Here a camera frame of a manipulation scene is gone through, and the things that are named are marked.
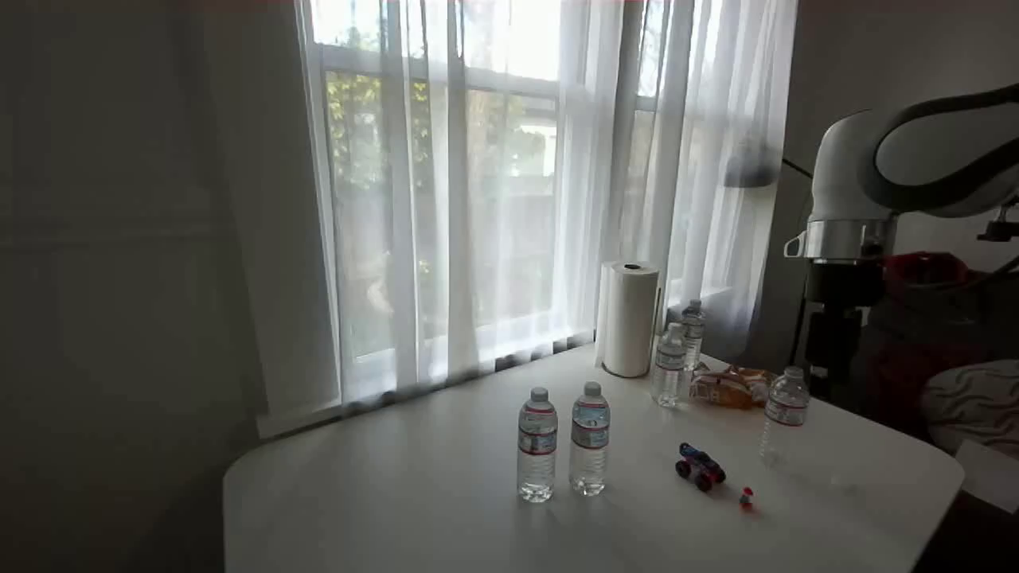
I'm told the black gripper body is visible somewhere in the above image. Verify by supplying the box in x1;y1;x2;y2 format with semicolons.
806;258;884;330

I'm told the orange snack bag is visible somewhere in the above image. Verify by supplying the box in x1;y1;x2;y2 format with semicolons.
726;362;771;409
692;362;744;414

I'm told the red dark bag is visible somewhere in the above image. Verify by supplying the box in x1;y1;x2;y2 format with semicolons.
863;249;1019;441

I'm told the white bedding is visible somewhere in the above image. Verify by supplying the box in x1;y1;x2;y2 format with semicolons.
920;358;1019;463

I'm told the dark floor lamp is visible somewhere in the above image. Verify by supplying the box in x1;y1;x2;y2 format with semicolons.
724;140;815;194

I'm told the blue red toy car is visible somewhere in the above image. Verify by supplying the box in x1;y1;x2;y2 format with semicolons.
671;441;733;493

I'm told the white paper towel roll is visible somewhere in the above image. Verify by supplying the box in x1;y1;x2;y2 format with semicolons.
594;258;661;383

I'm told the sheer white curtain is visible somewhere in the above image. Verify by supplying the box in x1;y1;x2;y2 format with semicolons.
199;0;803;417

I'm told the white window frame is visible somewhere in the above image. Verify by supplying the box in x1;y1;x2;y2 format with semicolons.
305;0;681;409

